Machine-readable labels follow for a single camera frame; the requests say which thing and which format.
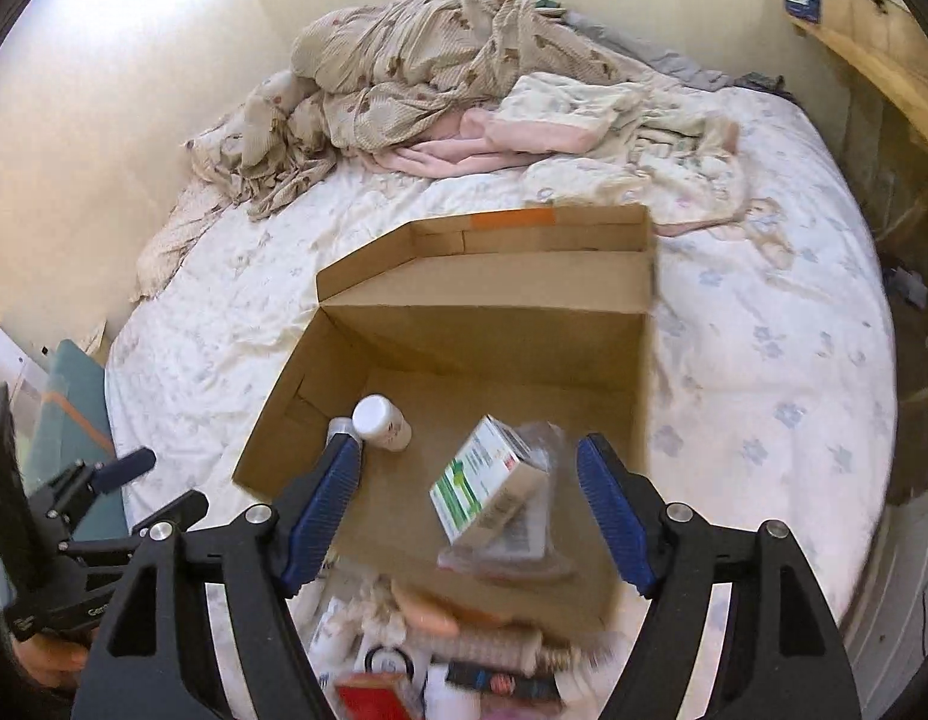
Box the white floral quilt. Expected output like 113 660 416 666
486 73 795 241

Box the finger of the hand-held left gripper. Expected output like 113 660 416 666
62 490 210 563
29 448 157 533

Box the white tube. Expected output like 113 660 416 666
426 664 483 720

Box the beige printed blanket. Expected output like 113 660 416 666
134 0 660 301

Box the black tube with red mark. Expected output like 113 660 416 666
445 664 562 706

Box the person's left hand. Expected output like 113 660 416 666
10 626 94 691

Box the peach tube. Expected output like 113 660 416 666
392 585 483 635

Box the wooden shelf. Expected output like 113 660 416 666
789 0 928 166

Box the red box with barcode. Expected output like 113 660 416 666
335 671 424 720

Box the green and white medicine box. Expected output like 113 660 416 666
429 415 551 547

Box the beige ribbed bottle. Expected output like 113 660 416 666
426 626 577 672

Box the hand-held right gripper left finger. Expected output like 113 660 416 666
72 435 364 720

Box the pinkish sachet pack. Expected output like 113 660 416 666
437 422 577 580

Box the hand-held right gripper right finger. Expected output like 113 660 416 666
576 433 862 720

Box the white round container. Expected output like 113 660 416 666
359 645 420 683

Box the teal storage box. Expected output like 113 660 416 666
29 340 131 541

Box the brown cardboard box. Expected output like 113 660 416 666
231 204 660 642

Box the white packet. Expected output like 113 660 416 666
306 592 360 661

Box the grey cloth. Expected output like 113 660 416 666
561 11 735 91

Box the white board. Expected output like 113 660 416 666
0 326 49 421

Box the pink cloth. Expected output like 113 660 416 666
374 109 596 181

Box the white capped pill bottle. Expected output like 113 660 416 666
351 395 413 453

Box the crumpled white tissue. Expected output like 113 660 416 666
351 574 412 642

